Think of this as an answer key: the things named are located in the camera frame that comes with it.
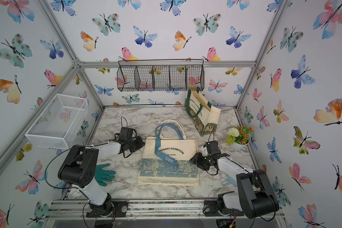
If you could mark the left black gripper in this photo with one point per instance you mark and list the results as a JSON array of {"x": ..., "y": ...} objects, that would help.
[{"x": 141, "y": 144}]

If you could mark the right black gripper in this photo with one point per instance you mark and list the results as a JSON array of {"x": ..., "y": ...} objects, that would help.
[{"x": 196, "y": 159}]

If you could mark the starry night canvas tote bag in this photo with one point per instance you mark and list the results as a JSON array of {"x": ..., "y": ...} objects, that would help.
[{"x": 168, "y": 168}]

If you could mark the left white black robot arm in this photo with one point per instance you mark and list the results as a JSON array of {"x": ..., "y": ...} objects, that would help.
[{"x": 79, "y": 171}]

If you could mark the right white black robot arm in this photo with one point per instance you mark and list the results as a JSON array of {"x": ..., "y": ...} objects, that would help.
[{"x": 255, "y": 196}]

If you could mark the potted artificial flower plant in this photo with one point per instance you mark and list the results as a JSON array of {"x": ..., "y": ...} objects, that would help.
[{"x": 239, "y": 137}]

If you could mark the green rubber glove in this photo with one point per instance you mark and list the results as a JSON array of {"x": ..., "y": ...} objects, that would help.
[{"x": 104, "y": 176}]

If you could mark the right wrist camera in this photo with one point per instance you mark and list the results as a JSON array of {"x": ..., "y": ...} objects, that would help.
[{"x": 204, "y": 150}]

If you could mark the green handled canvas tote bag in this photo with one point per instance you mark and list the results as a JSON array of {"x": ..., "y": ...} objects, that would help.
[{"x": 203, "y": 113}]

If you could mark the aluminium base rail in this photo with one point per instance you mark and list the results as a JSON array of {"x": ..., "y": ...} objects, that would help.
[{"x": 145, "y": 209}]

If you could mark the black wire wall basket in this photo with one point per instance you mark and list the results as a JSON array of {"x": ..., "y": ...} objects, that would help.
[{"x": 166, "y": 75}]

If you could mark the white mesh wall basket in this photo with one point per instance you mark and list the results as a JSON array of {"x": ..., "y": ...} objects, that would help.
[{"x": 58, "y": 124}]

